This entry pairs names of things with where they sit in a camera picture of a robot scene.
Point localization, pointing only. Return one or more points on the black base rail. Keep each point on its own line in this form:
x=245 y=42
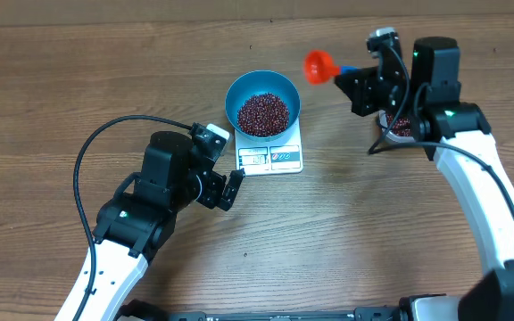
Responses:
x=275 y=315

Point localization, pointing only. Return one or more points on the white digital kitchen scale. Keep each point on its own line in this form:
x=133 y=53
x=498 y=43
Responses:
x=283 y=155

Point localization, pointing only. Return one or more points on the red adzuki beans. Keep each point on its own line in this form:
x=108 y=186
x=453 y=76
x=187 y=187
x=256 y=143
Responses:
x=401 y=127

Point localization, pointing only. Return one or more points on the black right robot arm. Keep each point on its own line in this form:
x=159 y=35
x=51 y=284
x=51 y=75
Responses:
x=457 y=137

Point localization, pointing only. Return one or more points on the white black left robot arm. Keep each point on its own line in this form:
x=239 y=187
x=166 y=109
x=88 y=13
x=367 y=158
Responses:
x=140 y=218

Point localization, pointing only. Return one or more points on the teal plastic bowl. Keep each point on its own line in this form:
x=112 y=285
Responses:
x=259 y=82

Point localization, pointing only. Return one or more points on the red scoop blue handle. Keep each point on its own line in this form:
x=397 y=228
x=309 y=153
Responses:
x=319 y=67

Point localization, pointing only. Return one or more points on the clear plastic food container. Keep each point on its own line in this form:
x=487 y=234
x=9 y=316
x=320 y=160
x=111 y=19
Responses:
x=391 y=138

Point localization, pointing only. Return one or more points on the red beans in bowl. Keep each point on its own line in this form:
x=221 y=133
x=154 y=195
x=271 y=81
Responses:
x=263 y=115

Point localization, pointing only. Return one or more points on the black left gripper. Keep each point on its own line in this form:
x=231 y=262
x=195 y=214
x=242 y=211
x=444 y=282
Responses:
x=216 y=183

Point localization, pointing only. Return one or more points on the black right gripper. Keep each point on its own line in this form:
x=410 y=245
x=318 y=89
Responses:
x=366 y=98

